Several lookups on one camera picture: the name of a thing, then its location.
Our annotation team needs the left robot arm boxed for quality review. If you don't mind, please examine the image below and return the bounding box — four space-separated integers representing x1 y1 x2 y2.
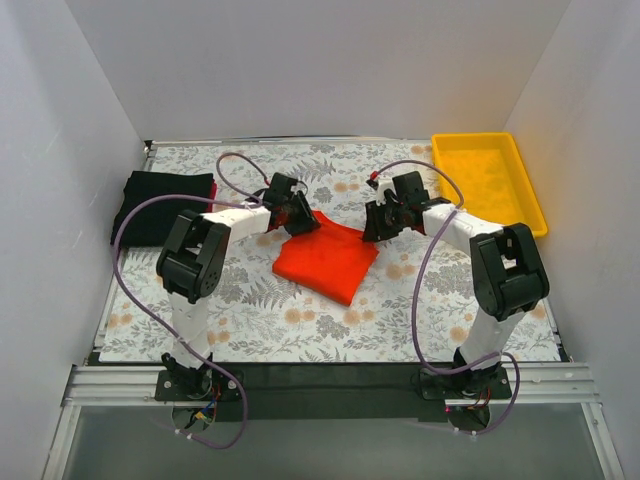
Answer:
156 173 319 399

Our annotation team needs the folded black t-shirt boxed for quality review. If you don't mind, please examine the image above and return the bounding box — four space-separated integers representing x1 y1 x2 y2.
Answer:
110 171 214 248

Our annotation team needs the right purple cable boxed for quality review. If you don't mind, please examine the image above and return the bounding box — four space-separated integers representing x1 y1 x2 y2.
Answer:
367 160 521 437

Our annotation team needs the folded red t-shirt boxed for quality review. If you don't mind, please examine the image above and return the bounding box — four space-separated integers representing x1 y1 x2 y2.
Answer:
206 180 218 213

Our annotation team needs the orange t-shirt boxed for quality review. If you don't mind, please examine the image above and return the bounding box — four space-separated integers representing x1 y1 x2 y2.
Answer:
272 211 379 307

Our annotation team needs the yellow plastic bin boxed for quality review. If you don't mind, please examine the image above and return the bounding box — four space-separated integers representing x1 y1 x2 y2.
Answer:
431 132 548 238

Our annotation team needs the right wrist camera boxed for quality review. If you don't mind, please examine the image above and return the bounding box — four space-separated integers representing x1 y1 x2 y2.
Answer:
365 172 401 211

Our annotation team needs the floral patterned table mat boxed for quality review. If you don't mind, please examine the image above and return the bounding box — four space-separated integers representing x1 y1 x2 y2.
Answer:
98 142 569 364

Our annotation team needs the aluminium frame rail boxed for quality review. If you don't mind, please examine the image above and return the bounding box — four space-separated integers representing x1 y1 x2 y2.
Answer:
62 361 623 479

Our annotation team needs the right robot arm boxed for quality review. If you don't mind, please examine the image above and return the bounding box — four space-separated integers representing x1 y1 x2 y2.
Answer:
363 171 550 395

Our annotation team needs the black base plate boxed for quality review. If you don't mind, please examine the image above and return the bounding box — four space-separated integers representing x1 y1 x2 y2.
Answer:
154 361 515 430

